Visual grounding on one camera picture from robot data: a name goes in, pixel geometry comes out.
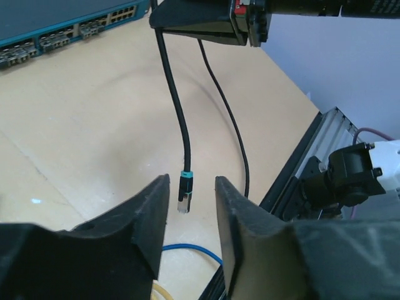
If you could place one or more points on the large rack network switch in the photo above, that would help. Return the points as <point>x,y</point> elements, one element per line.
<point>32,28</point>

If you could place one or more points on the aluminium rail frame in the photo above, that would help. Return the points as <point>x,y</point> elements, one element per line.
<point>335,131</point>

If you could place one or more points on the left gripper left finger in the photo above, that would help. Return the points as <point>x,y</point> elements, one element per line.
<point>113,256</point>

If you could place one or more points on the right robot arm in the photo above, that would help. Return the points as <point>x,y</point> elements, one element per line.
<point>353,173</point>

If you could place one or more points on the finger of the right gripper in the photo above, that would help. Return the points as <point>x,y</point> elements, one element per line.
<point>205,20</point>

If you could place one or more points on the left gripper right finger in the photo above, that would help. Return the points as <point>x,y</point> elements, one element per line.
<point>264,257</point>

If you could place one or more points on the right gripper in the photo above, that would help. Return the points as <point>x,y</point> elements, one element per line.
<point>253,18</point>

